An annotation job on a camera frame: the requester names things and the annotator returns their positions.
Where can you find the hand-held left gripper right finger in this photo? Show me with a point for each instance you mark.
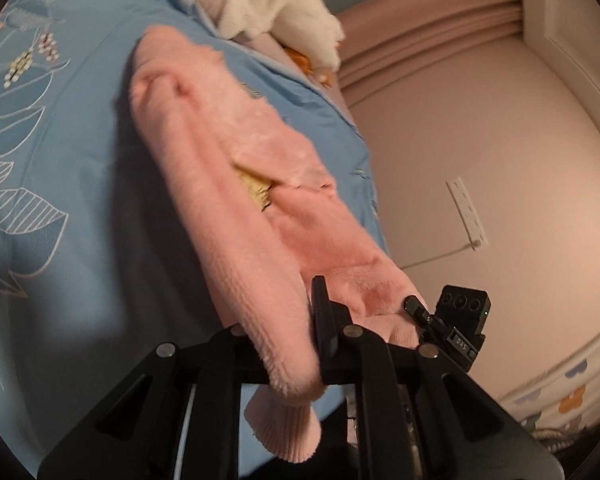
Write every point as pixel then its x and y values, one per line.
pixel 326 332

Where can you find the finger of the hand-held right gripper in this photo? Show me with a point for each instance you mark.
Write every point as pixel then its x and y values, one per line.
pixel 414 306

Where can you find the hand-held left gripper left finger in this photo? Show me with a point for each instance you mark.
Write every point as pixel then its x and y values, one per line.
pixel 207 365

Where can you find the pink fleece garment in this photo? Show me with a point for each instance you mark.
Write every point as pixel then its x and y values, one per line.
pixel 220 170

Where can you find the white power strip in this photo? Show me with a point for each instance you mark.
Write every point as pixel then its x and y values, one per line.
pixel 467 212

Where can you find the white cloth with coloured shapes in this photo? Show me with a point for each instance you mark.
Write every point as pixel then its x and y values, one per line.
pixel 560 390

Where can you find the blue leaf print bedsheet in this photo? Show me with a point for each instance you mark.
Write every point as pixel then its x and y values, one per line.
pixel 70 170

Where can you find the orange plush item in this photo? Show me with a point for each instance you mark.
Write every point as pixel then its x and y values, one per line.
pixel 302 60

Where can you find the beige grooved moulding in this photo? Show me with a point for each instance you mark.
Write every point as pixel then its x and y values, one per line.
pixel 430 25

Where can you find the white plush blanket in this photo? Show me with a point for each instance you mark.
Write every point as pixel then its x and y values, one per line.
pixel 280 5

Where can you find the white door frame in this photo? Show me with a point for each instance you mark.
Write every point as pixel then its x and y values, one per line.
pixel 570 25

